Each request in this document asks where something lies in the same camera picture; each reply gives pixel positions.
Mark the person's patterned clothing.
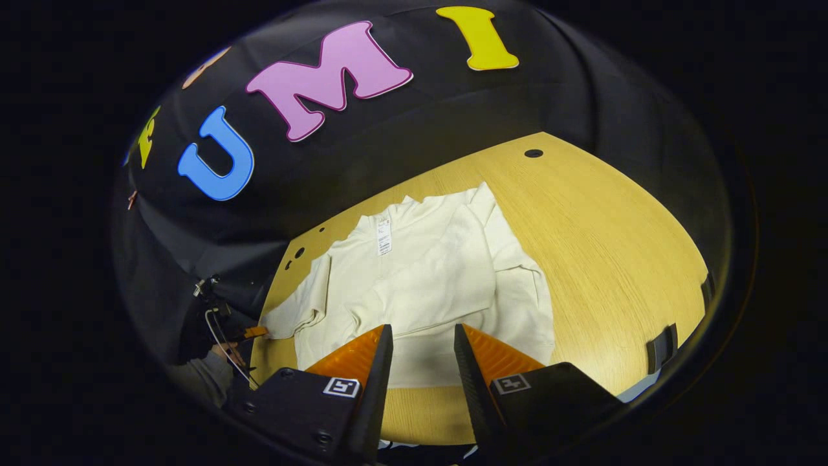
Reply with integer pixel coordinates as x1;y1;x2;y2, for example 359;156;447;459
377;439;483;466

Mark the black backdrop cloth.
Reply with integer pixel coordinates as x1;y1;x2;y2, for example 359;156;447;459
110;0;735;389

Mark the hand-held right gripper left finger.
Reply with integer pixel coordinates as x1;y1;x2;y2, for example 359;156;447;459
223;324;395;465

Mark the thin white cable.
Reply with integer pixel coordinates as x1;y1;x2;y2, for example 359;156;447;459
204;309;261;389

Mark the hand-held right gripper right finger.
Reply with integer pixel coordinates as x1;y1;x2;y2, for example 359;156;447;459
453;324;626;465

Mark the cream white sweatshirt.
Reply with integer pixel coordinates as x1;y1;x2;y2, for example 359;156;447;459
261;181;557;389

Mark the black table edge clamp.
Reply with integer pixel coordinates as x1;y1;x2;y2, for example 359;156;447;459
647;324;679;375

